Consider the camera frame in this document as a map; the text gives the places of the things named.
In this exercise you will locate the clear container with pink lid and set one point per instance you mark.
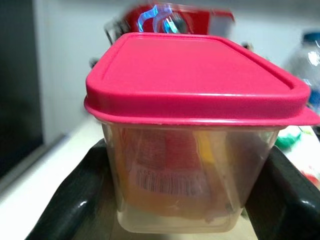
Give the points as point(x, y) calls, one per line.
point(195, 75)

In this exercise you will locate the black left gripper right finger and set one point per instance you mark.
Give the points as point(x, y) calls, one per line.
point(287, 200)

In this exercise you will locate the red box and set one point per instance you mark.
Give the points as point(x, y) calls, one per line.
point(195, 22)

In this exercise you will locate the barcode labelled food packet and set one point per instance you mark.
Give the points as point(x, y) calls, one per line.
point(170, 180)

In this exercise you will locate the clear water bottle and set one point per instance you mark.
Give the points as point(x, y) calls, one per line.
point(307, 62)

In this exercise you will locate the black appliance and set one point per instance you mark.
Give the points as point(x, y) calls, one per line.
point(20, 87)

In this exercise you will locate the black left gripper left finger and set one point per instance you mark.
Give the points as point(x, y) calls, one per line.
point(75, 200)

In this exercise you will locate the green white snack packet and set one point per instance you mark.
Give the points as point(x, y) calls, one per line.
point(290, 140)

